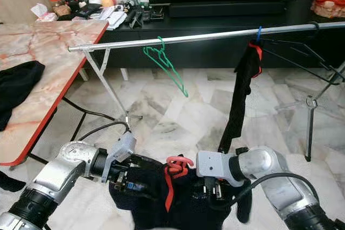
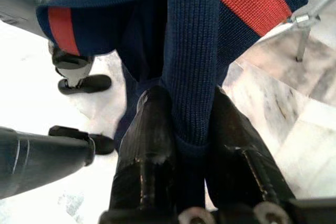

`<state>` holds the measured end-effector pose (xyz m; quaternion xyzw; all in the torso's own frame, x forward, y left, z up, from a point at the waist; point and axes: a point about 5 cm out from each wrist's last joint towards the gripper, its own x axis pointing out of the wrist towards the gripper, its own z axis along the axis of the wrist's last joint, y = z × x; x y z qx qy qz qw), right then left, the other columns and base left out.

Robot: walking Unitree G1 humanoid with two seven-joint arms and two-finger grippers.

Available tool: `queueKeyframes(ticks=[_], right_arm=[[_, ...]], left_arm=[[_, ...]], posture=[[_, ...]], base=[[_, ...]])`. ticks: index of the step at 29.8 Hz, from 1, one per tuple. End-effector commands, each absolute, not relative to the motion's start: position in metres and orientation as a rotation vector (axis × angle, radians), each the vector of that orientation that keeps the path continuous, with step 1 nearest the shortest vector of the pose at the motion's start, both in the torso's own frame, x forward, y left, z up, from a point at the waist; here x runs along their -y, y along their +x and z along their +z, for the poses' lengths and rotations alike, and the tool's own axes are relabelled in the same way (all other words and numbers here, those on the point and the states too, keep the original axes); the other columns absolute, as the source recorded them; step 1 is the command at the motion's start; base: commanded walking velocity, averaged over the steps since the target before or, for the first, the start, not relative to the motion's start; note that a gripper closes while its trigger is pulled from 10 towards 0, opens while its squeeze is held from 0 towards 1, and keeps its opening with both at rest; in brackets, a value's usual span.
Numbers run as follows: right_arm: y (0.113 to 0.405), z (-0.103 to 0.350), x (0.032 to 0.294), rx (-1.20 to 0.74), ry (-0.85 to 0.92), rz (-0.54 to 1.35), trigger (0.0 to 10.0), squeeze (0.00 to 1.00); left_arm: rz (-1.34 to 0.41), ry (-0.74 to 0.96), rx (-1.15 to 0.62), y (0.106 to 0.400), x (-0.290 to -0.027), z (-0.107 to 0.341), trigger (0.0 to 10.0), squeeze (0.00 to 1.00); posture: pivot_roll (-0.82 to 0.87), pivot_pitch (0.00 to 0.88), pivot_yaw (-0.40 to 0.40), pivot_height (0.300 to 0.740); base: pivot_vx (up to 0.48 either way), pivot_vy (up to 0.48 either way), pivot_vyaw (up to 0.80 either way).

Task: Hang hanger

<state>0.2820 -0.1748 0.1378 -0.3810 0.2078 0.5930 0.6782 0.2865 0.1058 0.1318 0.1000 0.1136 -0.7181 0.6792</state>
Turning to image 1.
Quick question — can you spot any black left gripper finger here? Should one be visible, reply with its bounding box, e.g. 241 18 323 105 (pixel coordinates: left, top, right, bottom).
134 155 158 171

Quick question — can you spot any red hanger with pink hook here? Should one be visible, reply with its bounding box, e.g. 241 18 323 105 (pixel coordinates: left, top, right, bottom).
163 155 195 212

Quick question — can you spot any black garment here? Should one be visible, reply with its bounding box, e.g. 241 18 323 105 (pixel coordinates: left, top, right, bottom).
109 155 254 230
0 60 45 131

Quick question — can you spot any green plastic hanger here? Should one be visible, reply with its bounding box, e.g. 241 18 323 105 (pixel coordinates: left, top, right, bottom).
143 36 189 98

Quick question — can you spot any red hanger with blue hook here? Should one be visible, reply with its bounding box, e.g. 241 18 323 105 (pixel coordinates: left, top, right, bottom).
248 25 264 77

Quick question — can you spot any dark grey plastic hanger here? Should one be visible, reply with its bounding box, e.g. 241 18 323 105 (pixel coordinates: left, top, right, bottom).
261 21 337 82

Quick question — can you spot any black shirt white print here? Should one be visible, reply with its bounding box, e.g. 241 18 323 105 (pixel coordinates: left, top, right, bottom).
217 40 262 155

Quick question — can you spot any small black fabric piece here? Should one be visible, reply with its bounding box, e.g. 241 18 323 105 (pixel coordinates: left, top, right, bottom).
0 171 26 193

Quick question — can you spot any black tv console cabinet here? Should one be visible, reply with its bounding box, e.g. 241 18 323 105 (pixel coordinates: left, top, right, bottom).
92 0 345 70

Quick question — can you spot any silver metal clothes rack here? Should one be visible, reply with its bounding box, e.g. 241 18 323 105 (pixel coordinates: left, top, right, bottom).
68 21 345 162

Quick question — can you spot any marble table with red edge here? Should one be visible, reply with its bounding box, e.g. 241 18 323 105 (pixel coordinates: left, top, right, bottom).
0 20 110 167

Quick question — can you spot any black phone stand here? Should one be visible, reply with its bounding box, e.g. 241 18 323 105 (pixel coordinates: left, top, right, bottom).
128 10 143 29

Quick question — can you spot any small black box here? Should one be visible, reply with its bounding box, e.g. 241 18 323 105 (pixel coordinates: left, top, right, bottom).
144 6 165 22

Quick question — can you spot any black desk telephone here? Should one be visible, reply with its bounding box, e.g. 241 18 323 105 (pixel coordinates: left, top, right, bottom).
74 4 102 18

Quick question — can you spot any black soundbar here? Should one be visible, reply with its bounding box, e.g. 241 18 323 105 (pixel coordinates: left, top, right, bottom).
168 1 286 18

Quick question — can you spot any white tissue box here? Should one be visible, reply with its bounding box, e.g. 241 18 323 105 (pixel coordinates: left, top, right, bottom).
31 3 57 22

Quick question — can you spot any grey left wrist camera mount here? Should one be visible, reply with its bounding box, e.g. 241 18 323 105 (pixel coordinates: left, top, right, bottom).
105 130 137 169

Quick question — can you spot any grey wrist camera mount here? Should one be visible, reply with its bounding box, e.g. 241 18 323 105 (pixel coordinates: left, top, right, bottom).
196 149 235 179
105 130 137 169

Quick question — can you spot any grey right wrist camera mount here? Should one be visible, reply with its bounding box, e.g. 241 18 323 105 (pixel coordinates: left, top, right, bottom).
196 149 235 179

